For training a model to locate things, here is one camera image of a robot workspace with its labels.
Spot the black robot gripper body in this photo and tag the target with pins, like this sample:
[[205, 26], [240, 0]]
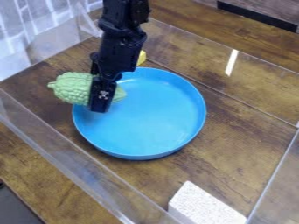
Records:
[[123, 36]]

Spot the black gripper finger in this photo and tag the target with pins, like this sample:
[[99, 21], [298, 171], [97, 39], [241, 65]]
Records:
[[94, 58], [102, 93]]

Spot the green bumpy bitter gourd toy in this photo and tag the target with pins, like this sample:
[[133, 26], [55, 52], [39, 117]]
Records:
[[71, 88]]

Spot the round blue plastic tray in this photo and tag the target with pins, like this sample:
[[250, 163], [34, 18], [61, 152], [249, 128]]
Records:
[[154, 122]]

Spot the yellow butter block toy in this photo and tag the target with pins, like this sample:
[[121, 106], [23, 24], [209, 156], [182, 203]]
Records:
[[142, 58]]

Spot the white speckled foam block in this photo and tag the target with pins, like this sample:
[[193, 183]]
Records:
[[193, 206]]

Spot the clear acrylic enclosure wall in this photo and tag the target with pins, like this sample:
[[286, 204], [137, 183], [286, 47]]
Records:
[[244, 158]]

